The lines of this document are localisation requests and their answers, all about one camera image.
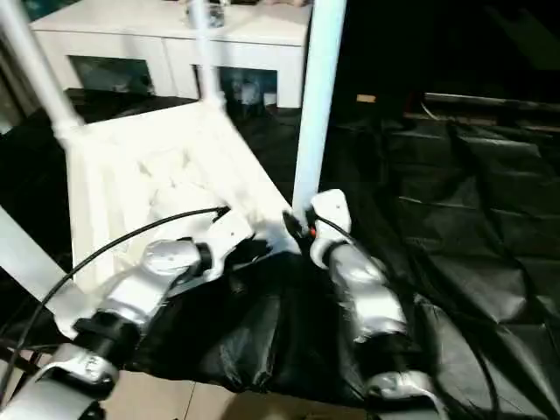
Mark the white plastic table leg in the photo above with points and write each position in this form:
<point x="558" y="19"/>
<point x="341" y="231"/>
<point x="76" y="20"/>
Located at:
<point x="205" y="57"/>
<point x="317" y="109"/>
<point x="26" y="258"/>
<point x="39" y="65"/>

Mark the white upturned plastic table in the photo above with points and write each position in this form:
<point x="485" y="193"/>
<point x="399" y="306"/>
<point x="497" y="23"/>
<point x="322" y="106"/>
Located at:
<point x="153" y="144"/>

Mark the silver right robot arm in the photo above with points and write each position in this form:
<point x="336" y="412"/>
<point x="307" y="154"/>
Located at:
<point x="372" y="297"/>

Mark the black glossy mat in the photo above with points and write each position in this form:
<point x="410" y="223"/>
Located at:
<point x="459" y="219"/>

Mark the black speaker box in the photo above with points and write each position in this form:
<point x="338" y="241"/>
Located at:
<point x="376" y="52"/>

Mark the black glossy tv stand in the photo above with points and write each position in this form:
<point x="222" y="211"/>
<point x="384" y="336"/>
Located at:
<point x="490" y="105"/>

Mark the white glass-door cabinet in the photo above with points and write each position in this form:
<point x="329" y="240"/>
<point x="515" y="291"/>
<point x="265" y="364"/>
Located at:
<point x="131" y="44"/>

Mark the grey curtain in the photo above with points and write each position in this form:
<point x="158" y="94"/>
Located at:
<point x="13" y="87"/>

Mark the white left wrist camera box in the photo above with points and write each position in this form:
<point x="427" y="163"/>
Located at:
<point x="229" y="232"/>

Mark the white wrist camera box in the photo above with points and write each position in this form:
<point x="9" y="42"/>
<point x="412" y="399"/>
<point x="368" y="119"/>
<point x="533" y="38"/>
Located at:
<point x="229" y="232"/>
<point x="332" y="207"/>

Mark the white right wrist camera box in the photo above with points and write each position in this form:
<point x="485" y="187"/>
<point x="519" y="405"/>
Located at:
<point x="332" y="207"/>

